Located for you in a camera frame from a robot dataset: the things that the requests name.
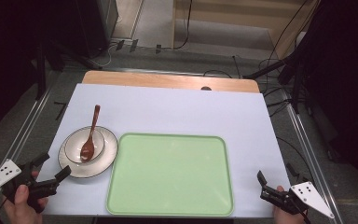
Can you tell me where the person's right hand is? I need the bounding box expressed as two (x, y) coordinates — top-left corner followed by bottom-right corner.
(272, 185), (310, 224)

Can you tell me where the white table mat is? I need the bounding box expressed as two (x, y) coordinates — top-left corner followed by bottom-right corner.
(36, 83), (292, 218)

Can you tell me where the white bowl with dark rim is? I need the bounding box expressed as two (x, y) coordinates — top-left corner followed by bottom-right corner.
(63, 127), (106, 164)

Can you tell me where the white plate with dark rim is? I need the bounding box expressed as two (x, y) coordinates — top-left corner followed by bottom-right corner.
(58, 125), (119, 179)

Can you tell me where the metal floor rail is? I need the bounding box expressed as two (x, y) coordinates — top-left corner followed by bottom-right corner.
(284, 102), (345, 224)
(0, 87), (52, 218)

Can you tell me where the right hand-held gripper cable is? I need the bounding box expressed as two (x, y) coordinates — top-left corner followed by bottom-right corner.
(295, 202), (312, 224)

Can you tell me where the black stand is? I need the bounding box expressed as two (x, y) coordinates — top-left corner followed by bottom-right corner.
(34, 40), (104, 101)
(242, 46), (311, 115)

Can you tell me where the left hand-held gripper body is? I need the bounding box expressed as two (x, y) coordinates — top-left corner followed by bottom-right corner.
(0, 158), (60, 215)

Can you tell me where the brown wooden spoon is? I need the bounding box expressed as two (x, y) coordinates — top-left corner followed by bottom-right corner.
(79, 105), (102, 163)

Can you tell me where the dark cabinet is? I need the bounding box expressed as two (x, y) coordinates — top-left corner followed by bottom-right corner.
(74, 0), (119, 59)

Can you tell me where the person's left hand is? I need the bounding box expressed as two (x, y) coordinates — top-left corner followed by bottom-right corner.
(4, 170), (49, 224)

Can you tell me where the wooden table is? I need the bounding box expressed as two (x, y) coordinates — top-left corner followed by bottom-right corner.
(81, 70), (261, 94)

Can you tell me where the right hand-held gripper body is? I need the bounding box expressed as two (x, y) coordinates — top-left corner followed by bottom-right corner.
(259, 181), (336, 219)

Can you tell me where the light green plastic tray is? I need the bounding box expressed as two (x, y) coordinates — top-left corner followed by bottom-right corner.
(105, 133), (235, 217)

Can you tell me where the black floor cable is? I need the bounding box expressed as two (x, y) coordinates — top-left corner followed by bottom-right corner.
(155, 0), (194, 51)

